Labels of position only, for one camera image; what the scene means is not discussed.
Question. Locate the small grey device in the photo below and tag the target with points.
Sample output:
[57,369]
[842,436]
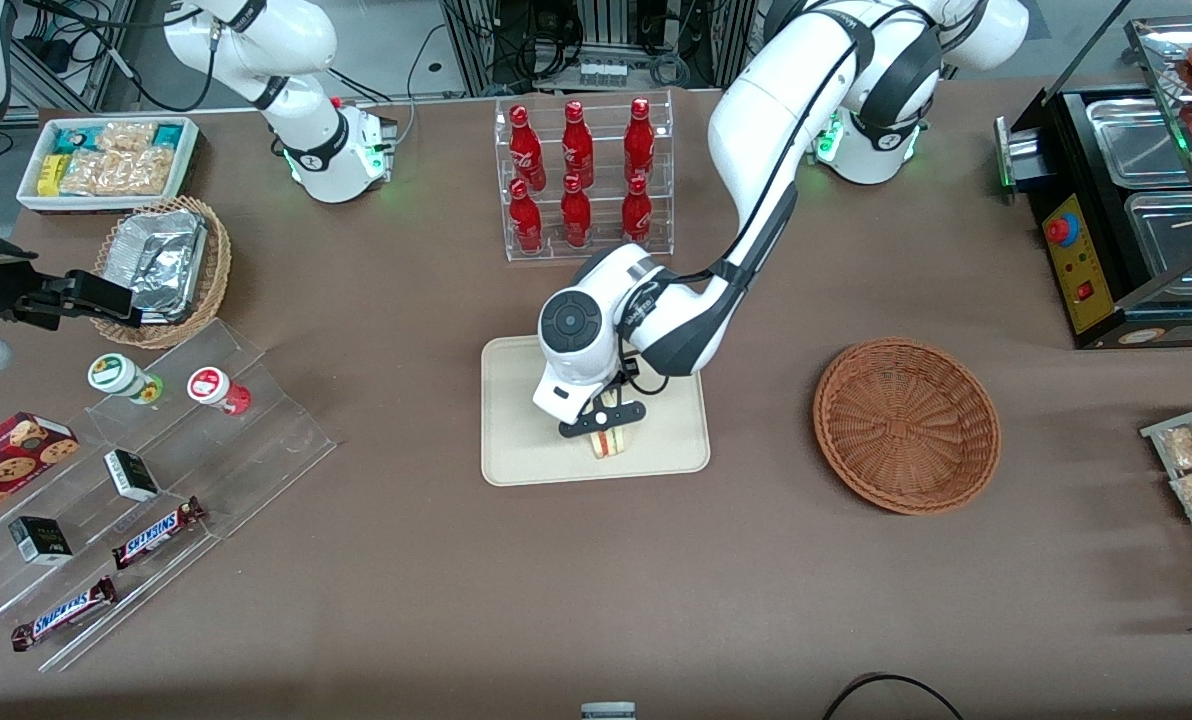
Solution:
[608,712]

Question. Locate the metal equipment rack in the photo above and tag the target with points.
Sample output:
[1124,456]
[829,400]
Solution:
[606,20]

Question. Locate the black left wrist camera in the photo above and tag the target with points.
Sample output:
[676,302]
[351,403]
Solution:
[606,420]

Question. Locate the white power strip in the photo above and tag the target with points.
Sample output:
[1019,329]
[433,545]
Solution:
[603,73]

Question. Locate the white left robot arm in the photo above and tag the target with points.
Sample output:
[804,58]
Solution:
[756,130]

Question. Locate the green lid sunflower jar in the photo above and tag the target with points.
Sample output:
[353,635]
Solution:
[114,373]

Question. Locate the brown round wicker basket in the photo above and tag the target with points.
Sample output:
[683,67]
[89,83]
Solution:
[906,425]

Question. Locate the cream rectangular plastic tray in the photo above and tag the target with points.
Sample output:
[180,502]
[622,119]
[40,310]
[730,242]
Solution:
[516,440]

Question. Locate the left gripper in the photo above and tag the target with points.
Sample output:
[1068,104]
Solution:
[619,378]

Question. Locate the teal snack packet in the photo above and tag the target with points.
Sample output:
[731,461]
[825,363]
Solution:
[168,133]
[74,140]

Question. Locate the aluminium foil container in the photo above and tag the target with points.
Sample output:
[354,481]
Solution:
[156,260]

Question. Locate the Snickers chocolate bar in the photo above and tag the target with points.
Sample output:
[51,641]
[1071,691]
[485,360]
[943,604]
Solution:
[156,535]
[64,613]

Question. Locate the black hot food display case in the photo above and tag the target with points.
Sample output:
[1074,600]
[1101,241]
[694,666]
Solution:
[1076,270]

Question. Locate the red cola bottle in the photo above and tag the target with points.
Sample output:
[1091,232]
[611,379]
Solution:
[636,215]
[639,140]
[526,150]
[576,215]
[526,220]
[577,145]

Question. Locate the white rectangular snack bin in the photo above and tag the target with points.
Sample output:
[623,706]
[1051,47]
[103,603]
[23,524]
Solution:
[28,200]

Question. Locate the clear acrylic bottle rack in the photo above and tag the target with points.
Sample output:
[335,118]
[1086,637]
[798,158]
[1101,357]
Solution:
[601,255]

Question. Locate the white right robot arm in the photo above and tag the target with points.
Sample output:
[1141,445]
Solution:
[306,150]

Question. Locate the clear bag of crackers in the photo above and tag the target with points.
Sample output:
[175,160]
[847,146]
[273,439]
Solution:
[126,135]
[121,172]

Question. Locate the clear acrylic stepped display stand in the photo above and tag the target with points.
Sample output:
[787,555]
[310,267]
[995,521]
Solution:
[276,440]

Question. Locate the small black carton box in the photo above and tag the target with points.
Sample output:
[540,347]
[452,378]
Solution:
[41,540]
[131,475]

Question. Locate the red chocolate chip cookie box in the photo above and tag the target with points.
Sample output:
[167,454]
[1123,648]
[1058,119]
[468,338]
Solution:
[6,460]

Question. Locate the light tan wicker basket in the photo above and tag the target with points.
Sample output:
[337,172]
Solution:
[218,270]

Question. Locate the stainless steel food pan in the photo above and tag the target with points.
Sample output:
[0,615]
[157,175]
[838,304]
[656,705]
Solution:
[1136,145]
[1181,245]

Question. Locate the yellow snack packet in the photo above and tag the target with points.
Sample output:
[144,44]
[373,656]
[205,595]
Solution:
[51,175]

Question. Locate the red lid strawberry jar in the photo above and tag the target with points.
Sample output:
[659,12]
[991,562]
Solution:
[208,385]

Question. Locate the triangular sandwich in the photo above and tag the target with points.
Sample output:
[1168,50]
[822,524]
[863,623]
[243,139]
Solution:
[616,448]

